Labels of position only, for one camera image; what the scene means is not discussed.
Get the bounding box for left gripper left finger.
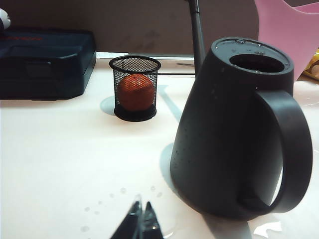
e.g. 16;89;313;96
111;200;143;239

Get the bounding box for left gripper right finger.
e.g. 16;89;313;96
144;201;165;239

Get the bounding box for black plastic watering kettle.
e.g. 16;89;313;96
170;0;314;221

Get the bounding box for black mesh pen holder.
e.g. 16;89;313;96
109;55;162;122

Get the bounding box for orange ball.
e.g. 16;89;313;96
117;73;154;110

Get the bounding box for dark blue tool case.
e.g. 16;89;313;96
0;29;97;101

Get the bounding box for brown desk divider panel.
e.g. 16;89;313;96
0;0;261;54

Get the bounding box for yellow potato chips bag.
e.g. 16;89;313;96
303;48;319;80

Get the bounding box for pink plastic watering can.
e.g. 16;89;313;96
254;0;319;83

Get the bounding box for white cylindrical tool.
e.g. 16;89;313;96
0;7;11;32

